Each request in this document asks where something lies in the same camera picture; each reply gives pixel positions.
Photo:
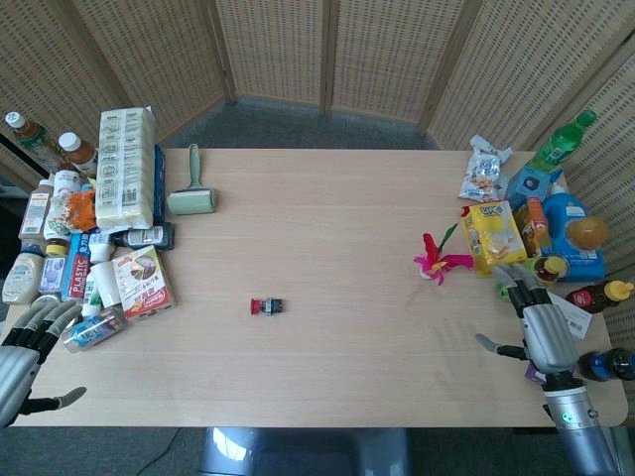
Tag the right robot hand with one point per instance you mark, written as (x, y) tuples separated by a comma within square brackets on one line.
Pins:
[(548, 337)]

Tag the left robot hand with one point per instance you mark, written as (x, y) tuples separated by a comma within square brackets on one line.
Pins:
[(15, 354)]

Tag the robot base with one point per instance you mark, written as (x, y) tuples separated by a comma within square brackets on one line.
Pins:
[(302, 451)]

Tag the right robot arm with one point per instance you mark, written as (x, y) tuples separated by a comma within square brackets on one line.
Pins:
[(583, 426)]

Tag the white paper card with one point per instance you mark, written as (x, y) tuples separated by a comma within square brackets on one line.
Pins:
[(573, 317)]

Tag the purple packet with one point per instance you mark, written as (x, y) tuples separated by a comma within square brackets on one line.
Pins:
[(535, 373)]

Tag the cola bottle blue label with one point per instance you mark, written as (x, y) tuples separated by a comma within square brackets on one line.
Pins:
[(607, 364)]

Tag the dark sauce bottle yellow cap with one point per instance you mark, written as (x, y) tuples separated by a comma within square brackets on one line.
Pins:
[(600, 295)]

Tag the cream mayonnaise bottle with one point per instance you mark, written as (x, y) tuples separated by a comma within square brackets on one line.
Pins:
[(21, 277)]

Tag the clear plastic bottle blue label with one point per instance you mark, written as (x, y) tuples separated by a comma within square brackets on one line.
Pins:
[(91, 329)]

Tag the purple label jar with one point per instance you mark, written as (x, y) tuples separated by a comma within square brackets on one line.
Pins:
[(52, 273)]

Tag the blue detergent bottle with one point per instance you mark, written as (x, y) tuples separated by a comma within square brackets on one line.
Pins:
[(570, 235)]

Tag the plastic wrap box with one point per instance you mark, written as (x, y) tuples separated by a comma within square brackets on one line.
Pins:
[(77, 268)]

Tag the orange juice box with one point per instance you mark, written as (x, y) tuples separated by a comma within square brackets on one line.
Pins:
[(533, 225)]

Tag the yellow snack bag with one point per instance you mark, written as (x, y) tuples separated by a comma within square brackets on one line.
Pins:
[(492, 237)]

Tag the white paper cup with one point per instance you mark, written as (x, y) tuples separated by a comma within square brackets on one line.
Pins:
[(106, 282)]

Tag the pink artificial flower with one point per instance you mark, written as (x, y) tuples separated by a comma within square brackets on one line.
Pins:
[(436, 263)]

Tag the white small bottle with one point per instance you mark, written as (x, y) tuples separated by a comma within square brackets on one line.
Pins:
[(99, 245)]

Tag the brown sauce bottle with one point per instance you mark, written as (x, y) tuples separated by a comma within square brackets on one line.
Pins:
[(36, 210)]

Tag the red and white snack box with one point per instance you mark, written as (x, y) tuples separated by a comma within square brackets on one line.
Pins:
[(143, 283)]

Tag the light blue carton box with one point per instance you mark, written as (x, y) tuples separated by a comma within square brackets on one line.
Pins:
[(531, 186)]

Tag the orange snack bag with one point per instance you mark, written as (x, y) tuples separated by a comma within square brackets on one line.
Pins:
[(82, 210)]

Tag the white cup noodle container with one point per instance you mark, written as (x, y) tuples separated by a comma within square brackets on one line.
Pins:
[(62, 198)]

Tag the dark bottle with white label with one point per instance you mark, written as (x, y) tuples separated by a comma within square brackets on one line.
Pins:
[(149, 237)]

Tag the silver snack bag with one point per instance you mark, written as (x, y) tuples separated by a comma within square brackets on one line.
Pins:
[(482, 171)]

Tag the green soda bottle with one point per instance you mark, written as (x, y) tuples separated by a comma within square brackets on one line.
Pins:
[(560, 141)]

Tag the brown drink bottle white cap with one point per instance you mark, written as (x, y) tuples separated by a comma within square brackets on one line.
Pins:
[(79, 151)]

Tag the white tissue pack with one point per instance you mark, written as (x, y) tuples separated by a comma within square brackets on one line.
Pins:
[(123, 168)]

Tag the tea bottle with white cap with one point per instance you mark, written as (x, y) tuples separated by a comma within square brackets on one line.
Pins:
[(32, 136)]

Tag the green lint roller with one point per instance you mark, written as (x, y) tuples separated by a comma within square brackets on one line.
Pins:
[(192, 191)]

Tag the small black and red button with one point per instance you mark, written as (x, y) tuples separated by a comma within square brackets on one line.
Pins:
[(268, 305)]

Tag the wooden folding screen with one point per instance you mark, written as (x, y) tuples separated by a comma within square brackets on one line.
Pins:
[(317, 64)]

